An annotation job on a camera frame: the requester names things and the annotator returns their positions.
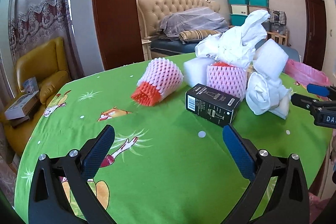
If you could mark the green cartoon tablecloth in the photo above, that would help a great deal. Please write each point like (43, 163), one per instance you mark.
(178, 171)

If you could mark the white foam block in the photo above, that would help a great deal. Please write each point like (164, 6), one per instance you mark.
(195, 70)

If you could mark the white plastic bag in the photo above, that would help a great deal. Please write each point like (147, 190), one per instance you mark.
(236, 46)

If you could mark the white box on armchair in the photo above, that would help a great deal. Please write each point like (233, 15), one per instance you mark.
(22, 106)

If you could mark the dark wooden door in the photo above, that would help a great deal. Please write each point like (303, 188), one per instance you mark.
(316, 27)

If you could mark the small blue booklet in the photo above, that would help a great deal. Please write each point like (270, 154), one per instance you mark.
(30, 85)

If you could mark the pink foam net orange end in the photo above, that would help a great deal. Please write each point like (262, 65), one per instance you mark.
(161, 78)

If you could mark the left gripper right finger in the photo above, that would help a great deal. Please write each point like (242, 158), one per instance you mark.
(289, 201)

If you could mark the stacked storage bins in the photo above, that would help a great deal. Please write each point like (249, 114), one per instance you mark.
(240, 9)

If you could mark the large white foam pad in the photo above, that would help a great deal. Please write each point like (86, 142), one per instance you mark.
(270, 59)

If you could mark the white nightstand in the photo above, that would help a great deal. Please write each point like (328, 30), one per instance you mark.
(146, 49)

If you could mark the wooden crib rail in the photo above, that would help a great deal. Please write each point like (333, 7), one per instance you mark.
(281, 39)

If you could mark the checkered bag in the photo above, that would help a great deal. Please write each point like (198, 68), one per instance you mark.
(277, 17)

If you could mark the white paper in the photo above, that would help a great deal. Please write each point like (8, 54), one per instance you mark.
(264, 94)

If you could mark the bed with blue sheet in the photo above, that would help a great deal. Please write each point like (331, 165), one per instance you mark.
(162, 48)

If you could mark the lace patterned curtain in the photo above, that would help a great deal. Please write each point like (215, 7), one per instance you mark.
(26, 24)

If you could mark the dark red wooden panel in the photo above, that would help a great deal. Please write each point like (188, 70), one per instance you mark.
(118, 32)

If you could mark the black product box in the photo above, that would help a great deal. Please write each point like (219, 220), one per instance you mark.
(213, 105)

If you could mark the striped brown pillow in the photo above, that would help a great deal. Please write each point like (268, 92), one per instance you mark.
(195, 36)

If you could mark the pink foam fruit net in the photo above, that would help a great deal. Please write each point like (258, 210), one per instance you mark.
(227, 79)

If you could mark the person's right hand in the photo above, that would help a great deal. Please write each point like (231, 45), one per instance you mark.
(333, 148)

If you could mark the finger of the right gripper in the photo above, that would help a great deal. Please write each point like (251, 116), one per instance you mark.
(304, 102)
(322, 91)

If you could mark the beige tufted headboard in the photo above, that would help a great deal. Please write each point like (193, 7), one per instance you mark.
(151, 12)

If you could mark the grey-purple folded duvet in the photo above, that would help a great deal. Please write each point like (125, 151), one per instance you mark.
(200, 18)

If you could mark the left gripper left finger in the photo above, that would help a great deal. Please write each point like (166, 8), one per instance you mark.
(48, 202)

